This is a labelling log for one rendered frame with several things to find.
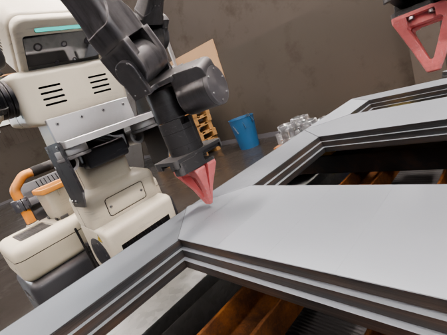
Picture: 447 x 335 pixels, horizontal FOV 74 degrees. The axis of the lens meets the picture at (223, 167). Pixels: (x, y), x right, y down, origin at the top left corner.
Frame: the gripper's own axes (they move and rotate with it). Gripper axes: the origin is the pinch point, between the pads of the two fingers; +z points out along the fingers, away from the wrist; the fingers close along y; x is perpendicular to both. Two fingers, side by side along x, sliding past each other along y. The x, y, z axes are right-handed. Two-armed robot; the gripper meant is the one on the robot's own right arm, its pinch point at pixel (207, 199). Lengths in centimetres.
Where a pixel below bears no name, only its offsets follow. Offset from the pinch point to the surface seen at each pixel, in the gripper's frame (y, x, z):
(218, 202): 1.5, -0.6, 1.4
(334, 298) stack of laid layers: -10.1, -26.9, 3.9
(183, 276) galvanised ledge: -2.7, 16.1, 18.2
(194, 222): -5.1, -1.6, 1.4
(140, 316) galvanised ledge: -14.8, 15.0, 18.1
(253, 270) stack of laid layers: -10.1, -17.6, 3.2
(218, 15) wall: 376, 314, -129
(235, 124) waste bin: 310, 298, 41
